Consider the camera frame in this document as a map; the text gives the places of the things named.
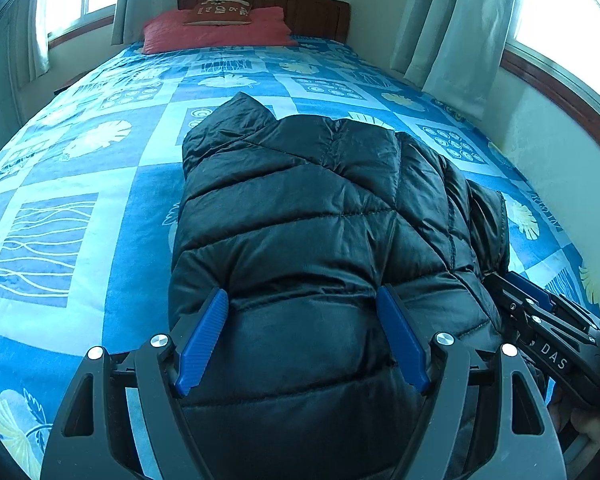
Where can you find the red pillow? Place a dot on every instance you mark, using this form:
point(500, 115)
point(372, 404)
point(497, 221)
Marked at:
point(230, 35)

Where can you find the white curtain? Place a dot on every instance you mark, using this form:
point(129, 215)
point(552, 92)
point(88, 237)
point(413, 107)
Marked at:
point(475, 50)
point(32, 35)
point(140, 5)
point(415, 20)

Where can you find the bed with blue patterned bedspread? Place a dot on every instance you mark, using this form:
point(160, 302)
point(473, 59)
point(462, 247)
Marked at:
point(105, 160)

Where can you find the person's right hand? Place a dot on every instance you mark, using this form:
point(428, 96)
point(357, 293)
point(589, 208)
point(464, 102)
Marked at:
point(592, 422)

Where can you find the brown printed cushion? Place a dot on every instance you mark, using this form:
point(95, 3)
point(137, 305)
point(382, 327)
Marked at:
point(215, 12)

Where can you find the black puffer jacket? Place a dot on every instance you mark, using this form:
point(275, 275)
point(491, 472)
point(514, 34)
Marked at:
point(305, 220)

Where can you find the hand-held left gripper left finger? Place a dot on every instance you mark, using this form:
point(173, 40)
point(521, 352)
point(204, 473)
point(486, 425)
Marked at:
point(202, 340)

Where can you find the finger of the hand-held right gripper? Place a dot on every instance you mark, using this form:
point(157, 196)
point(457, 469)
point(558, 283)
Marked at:
point(530, 292)
point(517, 312)

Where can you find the wooden headboard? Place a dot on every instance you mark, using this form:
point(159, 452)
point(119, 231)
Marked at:
point(315, 15)

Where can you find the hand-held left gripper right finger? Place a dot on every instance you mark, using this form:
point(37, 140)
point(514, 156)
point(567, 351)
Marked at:
point(402, 340)

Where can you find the dark wooden nightstand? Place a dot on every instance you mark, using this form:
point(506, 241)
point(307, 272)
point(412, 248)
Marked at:
point(75, 84)

